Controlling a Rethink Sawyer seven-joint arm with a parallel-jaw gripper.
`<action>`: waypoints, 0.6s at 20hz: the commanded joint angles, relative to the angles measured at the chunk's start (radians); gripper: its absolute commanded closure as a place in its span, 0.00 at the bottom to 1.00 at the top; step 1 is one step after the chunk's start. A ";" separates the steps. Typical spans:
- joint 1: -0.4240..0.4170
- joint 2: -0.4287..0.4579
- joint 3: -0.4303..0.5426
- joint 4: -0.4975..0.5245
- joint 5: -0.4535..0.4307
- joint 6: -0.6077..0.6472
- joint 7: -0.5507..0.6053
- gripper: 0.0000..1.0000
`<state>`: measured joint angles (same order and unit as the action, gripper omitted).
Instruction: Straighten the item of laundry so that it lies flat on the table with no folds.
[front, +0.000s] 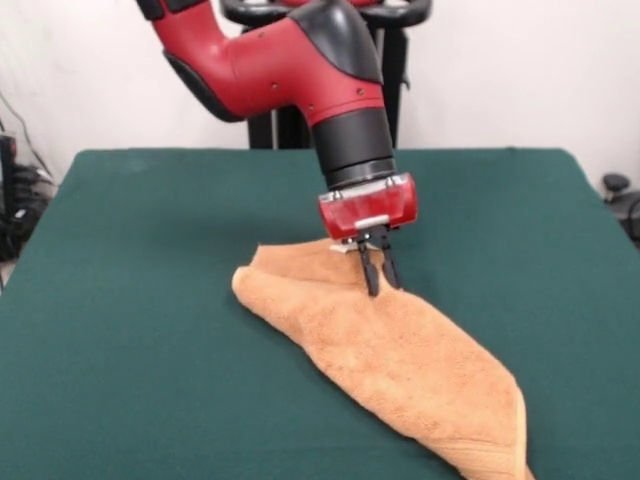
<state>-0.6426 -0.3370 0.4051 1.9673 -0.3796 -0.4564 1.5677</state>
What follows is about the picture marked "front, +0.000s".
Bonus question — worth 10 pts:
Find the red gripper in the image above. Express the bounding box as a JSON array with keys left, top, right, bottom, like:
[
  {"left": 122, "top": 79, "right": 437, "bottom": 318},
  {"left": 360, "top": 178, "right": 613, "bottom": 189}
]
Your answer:
[{"left": 317, "top": 172, "right": 419, "bottom": 300}]

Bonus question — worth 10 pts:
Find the orange terry towel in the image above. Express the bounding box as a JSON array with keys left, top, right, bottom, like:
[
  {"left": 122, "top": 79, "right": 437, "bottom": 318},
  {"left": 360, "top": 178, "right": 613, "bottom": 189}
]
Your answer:
[{"left": 230, "top": 238, "right": 539, "bottom": 480}]

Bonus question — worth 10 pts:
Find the black office chair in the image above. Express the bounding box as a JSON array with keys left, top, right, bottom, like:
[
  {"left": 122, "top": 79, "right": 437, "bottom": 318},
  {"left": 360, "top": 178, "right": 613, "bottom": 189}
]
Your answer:
[{"left": 601, "top": 172, "right": 640, "bottom": 250}]

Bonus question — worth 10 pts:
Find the dark green tablecloth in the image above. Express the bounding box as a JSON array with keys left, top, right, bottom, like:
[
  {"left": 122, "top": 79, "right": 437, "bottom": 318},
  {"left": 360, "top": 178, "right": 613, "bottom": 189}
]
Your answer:
[{"left": 0, "top": 147, "right": 640, "bottom": 480}]

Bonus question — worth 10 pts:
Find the black bag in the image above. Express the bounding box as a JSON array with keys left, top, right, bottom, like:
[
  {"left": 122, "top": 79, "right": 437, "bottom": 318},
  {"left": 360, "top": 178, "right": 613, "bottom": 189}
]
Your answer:
[{"left": 0, "top": 204, "right": 41, "bottom": 262}]

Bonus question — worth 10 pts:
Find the black box with red light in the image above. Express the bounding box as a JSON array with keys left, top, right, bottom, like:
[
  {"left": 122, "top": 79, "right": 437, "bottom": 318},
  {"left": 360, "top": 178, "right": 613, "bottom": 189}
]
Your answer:
[{"left": 0, "top": 133, "right": 20, "bottom": 211}]

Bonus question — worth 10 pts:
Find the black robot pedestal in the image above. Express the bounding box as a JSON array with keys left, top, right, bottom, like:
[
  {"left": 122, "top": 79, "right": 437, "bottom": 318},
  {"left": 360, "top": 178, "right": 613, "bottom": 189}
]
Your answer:
[{"left": 219, "top": 0, "right": 431, "bottom": 150}]

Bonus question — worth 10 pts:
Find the black cable bundle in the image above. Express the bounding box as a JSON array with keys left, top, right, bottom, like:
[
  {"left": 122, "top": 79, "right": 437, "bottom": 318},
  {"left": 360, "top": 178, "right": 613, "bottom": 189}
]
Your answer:
[{"left": 12, "top": 164, "right": 57, "bottom": 202}]

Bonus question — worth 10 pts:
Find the grey cable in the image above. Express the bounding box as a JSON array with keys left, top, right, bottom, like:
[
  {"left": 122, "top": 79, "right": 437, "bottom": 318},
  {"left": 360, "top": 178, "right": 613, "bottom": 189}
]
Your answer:
[{"left": 0, "top": 92, "right": 55, "bottom": 182}]

